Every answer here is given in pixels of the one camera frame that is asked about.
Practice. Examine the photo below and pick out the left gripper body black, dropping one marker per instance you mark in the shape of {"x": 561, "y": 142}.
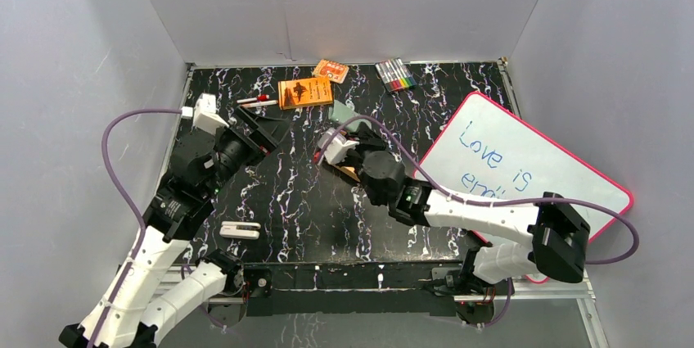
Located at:
{"x": 255, "y": 132}

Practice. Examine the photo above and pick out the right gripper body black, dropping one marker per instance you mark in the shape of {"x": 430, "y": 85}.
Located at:
{"x": 354, "y": 158}

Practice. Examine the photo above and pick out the tan oval tray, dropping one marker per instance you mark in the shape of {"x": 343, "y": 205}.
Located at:
{"x": 348, "y": 172}

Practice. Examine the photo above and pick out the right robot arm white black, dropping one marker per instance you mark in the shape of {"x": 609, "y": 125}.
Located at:
{"x": 549, "y": 238}

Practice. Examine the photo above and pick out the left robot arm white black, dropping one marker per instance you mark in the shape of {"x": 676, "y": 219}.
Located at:
{"x": 182, "y": 202}

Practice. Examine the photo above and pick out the small orange card pack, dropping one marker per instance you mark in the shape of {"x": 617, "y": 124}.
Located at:
{"x": 334, "y": 71}

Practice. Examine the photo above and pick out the white marker pen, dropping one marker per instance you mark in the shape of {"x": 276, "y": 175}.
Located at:
{"x": 260, "y": 104}

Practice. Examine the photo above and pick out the red capped marker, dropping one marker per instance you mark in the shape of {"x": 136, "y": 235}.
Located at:
{"x": 259, "y": 98}

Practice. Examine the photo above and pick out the orange book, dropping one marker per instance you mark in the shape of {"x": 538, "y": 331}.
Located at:
{"x": 301, "y": 93}

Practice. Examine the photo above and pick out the coloured marker set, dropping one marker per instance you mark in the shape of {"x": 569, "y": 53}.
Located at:
{"x": 395, "y": 75}

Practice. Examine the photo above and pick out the white whiteboard eraser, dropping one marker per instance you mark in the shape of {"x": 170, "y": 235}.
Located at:
{"x": 240, "y": 230}

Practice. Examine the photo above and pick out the pink framed whiteboard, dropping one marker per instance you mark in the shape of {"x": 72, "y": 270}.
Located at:
{"x": 485, "y": 151}

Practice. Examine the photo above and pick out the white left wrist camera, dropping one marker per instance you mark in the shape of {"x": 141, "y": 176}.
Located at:
{"x": 204, "y": 114}

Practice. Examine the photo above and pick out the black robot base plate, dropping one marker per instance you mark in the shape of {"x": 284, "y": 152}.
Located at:
{"x": 352, "y": 286}

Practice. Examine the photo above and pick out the aluminium frame rail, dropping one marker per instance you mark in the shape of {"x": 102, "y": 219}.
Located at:
{"x": 575, "y": 291}

